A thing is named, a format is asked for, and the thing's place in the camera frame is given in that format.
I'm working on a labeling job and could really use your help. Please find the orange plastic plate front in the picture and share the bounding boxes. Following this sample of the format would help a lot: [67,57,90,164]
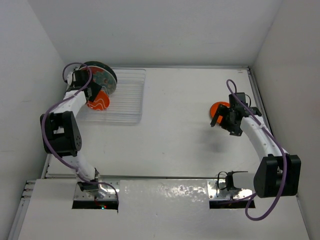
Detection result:
[209,101,230,124]

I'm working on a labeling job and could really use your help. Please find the orange plastic plate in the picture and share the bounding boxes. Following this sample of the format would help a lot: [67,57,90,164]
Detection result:
[209,101,230,124]
[86,90,110,111]

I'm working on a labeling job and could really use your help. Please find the red plate with teal flower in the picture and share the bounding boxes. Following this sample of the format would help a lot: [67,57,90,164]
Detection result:
[90,65,117,96]

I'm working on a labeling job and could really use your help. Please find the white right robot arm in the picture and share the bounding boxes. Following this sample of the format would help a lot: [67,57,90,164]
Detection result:
[210,92,301,198]

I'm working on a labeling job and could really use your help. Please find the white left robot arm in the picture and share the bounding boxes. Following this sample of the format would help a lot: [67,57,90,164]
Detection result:
[40,64,100,196]

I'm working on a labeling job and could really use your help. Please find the dark green rimmed plate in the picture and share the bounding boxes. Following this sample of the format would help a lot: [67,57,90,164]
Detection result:
[84,60,118,83]

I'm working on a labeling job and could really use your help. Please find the thin black cable right base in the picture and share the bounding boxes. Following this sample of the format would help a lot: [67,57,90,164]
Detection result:
[216,170,232,195]

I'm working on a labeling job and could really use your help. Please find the white wire dish rack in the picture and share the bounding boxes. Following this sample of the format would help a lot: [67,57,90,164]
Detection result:
[76,68,146,125]

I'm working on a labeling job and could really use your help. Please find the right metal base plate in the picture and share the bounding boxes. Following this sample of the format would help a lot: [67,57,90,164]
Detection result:
[207,178,253,201]

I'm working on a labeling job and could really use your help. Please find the metal base plate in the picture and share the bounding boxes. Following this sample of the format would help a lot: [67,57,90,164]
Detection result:
[73,181,120,201]
[207,178,253,201]

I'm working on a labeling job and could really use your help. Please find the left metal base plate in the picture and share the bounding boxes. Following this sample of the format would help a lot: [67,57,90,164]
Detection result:
[73,181,120,201]

